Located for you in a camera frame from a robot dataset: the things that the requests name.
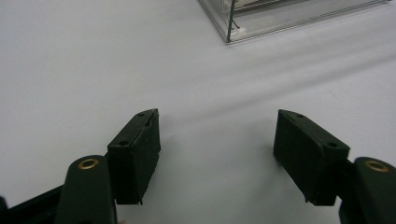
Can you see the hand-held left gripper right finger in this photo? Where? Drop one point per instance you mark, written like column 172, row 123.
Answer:
column 308, row 161

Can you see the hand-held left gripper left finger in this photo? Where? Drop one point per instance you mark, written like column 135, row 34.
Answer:
column 134, row 161

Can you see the clear plastic drawer case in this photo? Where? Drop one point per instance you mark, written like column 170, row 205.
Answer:
column 280, row 21

